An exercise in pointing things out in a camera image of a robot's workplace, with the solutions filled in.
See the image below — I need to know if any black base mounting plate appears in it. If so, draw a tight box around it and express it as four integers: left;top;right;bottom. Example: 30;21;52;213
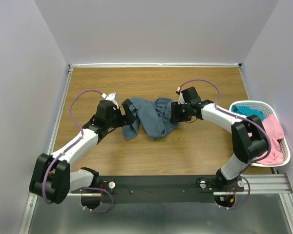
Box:
81;175;244;211

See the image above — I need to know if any pink t-shirt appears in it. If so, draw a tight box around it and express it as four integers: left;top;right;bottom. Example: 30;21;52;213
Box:
256;114;284;165

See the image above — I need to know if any aluminium front rail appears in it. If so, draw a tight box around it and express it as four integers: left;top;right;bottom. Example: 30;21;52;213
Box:
243;174;293;194

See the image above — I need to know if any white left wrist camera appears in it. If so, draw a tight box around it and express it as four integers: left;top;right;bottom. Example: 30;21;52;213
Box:
105;92;119;109

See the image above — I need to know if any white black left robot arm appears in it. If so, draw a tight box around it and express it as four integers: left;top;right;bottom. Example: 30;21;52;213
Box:
29;99;136;204

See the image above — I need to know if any white plastic laundry basket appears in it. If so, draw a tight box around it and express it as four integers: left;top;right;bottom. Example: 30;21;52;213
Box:
230;100;291;167

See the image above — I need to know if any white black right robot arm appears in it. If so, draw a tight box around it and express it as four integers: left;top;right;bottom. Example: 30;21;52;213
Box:
170;99;272;191

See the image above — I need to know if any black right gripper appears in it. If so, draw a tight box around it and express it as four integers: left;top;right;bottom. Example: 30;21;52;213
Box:
169;101;191;122

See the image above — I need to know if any grey-blue t-shirt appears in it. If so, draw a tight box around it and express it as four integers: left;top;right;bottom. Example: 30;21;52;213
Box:
122;97;179;141

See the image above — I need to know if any teal t-shirt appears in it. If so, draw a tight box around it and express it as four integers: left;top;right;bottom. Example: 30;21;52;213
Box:
231;105;265;121

